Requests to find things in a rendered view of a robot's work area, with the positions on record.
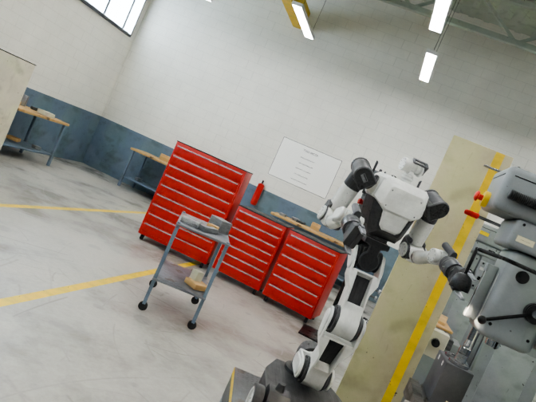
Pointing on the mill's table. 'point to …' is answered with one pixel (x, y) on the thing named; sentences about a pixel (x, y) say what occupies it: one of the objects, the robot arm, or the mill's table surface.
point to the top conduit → (522, 199)
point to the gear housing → (517, 236)
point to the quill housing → (510, 303)
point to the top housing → (524, 181)
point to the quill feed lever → (514, 315)
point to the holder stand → (447, 379)
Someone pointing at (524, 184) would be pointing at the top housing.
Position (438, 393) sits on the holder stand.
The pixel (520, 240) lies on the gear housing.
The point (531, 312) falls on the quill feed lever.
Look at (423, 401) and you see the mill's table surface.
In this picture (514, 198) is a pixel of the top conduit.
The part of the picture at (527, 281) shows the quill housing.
